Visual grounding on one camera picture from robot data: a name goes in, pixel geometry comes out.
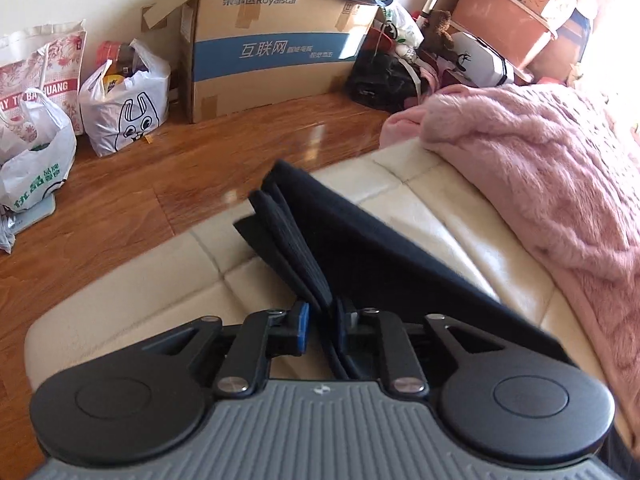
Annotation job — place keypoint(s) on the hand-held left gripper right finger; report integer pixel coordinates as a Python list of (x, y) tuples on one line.
[(343, 332)]

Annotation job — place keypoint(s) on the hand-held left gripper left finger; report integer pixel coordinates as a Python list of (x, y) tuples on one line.
[(301, 325)]

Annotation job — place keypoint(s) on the black pants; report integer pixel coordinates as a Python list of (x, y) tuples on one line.
[(360, 240)]

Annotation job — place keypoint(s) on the cream leather bed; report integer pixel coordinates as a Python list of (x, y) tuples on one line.
[(430, 220)]

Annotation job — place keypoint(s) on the black bag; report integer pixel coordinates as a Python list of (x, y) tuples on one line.
[(380, 80)]

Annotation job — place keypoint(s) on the pink fluffy blanket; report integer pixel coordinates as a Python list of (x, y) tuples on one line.
[(540, 160)]

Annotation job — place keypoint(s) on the large cardboard box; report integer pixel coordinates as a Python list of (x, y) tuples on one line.
[(280, 55)]

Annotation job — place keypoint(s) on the white rabbit print plastic bag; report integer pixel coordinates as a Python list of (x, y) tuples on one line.
[(127, 110)]

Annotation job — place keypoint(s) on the pale blue flat board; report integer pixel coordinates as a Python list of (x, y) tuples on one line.
[(35, 215)]

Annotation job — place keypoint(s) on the white case with deer print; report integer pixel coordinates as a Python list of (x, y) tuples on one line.
[(480, 60)]

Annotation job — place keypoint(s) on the crumpled grey plastic bag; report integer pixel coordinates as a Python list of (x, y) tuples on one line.
[(5, 232)]

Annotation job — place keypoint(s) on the small white green plastic bag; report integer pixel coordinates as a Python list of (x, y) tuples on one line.
[(402, 27)]

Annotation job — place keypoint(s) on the white green print plastic bag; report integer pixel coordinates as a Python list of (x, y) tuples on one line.
[(35, 165)]

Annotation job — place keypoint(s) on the brown teddy bear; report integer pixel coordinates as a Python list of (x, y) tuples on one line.
[(439, 30)]

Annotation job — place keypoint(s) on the red container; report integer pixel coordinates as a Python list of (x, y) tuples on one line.
[(109, 52)]

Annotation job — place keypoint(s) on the brown storage box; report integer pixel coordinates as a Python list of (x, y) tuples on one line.
[(495, 20)]

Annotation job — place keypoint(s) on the floral paper shopping bag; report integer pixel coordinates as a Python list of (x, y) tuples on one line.
[(35, 60)]

